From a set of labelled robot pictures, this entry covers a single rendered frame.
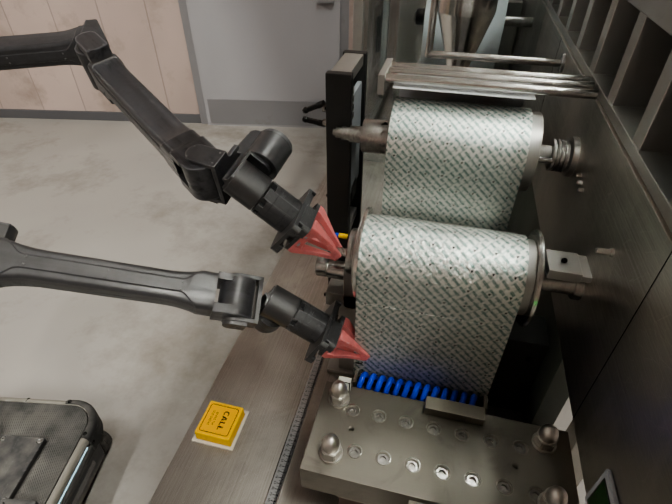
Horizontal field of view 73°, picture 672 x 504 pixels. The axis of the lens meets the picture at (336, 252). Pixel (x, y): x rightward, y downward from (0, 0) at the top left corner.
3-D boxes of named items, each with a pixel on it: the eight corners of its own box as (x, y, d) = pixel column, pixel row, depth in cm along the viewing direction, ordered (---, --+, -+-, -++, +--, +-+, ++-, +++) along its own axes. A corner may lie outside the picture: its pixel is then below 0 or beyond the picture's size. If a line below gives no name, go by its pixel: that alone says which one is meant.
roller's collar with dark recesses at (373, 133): (365, 143, 92) (367, 112, 88) (395, 146, 91) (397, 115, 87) (359, 157, 88) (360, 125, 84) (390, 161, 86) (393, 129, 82)
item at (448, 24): (415, 192, 154) (439, 3, 119) (457, 197, 152) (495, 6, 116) (410, 214, 144) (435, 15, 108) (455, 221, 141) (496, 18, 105)
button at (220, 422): (212, 406, 91) (210, 399, 89) (245, 414, 90) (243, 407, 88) (196, 439, 86) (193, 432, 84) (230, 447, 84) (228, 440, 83)
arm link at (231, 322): (222, 322, 71) (231, 270, 74) (212, 336, 81) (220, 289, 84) (296, 333, 75) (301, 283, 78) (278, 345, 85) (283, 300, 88)
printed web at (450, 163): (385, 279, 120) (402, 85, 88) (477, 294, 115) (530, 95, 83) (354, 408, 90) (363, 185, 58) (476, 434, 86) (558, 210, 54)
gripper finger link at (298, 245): (322, 278, 72) (275, 243, 70) (332, 249, 78) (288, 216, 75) (350, 256, 68) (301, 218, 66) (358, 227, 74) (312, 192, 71)
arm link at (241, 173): (212, 191, 67) (225, 174, 62) (234, 161, 71) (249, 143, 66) (250, 219, 69) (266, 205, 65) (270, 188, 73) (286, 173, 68)
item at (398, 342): (353, 371, 84) (356, 300, 72) (485, 398, 79) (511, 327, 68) (353, 373, 83) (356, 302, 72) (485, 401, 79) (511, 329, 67)
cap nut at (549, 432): (530, 429, 73) (538, 414, 70) (554, 435, 72) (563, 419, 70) (532, 451, 70) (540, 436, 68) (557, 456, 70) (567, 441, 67)
